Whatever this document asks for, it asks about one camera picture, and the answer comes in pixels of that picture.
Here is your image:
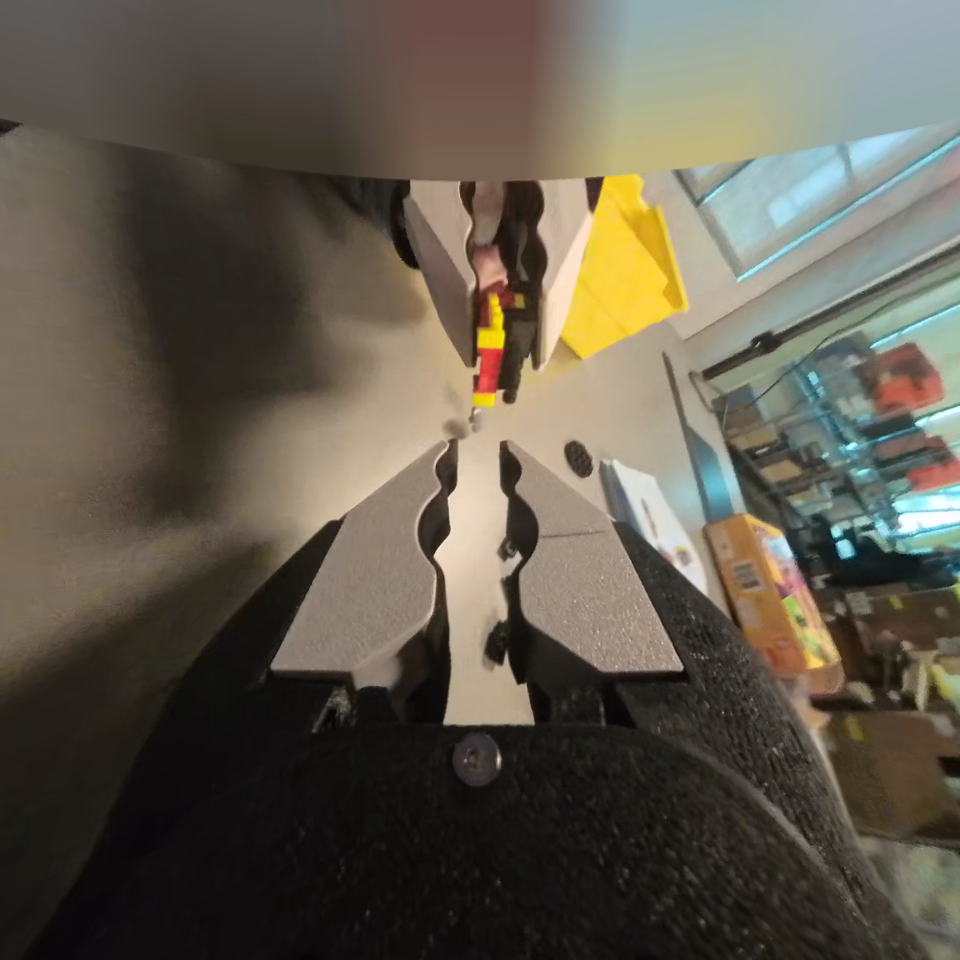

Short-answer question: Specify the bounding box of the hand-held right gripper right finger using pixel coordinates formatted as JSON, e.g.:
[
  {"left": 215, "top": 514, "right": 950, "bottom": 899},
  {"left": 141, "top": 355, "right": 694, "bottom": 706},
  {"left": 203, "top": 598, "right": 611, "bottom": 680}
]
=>
[{"left": 498, "top": 438, "right": 687, "bottom": 685}]

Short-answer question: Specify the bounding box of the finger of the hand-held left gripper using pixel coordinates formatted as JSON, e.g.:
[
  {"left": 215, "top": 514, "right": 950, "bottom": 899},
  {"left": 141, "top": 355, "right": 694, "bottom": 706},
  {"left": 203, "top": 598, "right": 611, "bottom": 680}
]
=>
[
  {"left": 403, "top": 180, "right": 481, "bottom": 369},
  {"left": 527, "top": 178, "right": 601, "bottom": 370}
]

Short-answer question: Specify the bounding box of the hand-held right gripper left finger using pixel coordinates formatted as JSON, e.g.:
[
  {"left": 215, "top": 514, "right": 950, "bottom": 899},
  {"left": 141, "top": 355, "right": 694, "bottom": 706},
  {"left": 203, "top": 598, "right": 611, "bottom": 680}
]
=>
[{"left": 268, "top": 438, "right": 460, "bottom": 691}]

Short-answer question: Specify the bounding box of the partly built lego model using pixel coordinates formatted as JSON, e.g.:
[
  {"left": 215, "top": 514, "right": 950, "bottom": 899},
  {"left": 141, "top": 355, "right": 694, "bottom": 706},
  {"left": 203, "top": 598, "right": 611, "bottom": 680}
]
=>
[{"left": 469, "top": 288, "right": 540, "bottom": 408}]

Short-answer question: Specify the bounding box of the lego instruction booklet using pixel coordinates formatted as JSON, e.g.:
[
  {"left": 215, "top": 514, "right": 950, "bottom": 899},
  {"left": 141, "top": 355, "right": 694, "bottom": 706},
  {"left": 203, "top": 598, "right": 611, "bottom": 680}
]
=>
[{"left": 598, "top": 456, "right": 712, "bottom": 595}]

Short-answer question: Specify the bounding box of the orange lego box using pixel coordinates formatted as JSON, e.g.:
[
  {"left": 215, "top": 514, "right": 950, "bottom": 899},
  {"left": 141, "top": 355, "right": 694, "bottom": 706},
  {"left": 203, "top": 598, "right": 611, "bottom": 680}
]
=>
[{"left": 703, "top": 513, "right": 847, "bottom": 695}]

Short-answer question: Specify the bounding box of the person's left hand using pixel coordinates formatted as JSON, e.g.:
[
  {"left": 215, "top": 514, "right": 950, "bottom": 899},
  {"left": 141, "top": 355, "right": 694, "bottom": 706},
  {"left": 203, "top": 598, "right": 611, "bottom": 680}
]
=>
[{"left": 469, "top": 182, "right": 508, "bottom": 291}]

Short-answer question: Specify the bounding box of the yellow plastic bin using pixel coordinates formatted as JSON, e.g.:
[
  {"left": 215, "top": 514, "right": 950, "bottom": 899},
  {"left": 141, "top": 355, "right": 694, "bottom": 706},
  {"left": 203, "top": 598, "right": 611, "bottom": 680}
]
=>
[{"left": 561, "top": 175, "right": 691, "bottom": 360}]

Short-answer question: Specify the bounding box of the grey upright board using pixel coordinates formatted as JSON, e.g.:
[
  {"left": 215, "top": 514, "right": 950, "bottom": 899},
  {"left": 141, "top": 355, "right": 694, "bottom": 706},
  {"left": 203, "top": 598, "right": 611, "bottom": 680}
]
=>
[{"left": 662, "top": 351, "right": 745, "bottom": 520}]

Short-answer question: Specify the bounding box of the window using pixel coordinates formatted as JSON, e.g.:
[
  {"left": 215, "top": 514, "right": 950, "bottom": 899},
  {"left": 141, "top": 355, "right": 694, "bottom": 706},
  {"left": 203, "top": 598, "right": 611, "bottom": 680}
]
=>
[{"left": 673, "top": 129, "right": 960, "bottom": 282}]

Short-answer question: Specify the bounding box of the black pole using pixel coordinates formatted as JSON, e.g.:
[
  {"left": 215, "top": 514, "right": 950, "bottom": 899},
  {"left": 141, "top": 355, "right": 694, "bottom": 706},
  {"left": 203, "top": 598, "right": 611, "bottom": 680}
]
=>
[{"left": 699, "top": 243, "right": 960, "bottom": 380}]

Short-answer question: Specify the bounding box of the metal storage shelf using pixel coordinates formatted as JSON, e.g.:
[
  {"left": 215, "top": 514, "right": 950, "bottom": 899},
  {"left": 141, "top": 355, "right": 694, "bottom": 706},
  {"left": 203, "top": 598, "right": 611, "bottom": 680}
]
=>
[{"left": 708, "top": 296, "right": 960, "bottom": 541}]

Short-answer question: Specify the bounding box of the cardboard box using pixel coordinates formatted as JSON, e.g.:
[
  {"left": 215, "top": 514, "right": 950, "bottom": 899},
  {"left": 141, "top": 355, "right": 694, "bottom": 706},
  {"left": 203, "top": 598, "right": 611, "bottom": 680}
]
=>
[{"left": 821, "top": 701, "right": 960, "bottom": 852}]

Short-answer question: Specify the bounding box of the red box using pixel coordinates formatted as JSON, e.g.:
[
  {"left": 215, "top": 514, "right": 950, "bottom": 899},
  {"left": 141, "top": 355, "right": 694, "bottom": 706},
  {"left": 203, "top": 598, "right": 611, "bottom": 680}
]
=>
[
  {"left": 876, "top": 433, "right": 960, "bottom": 492},
  {"left": 857, "top": 342, "right": 948, "bottom": 416}
]

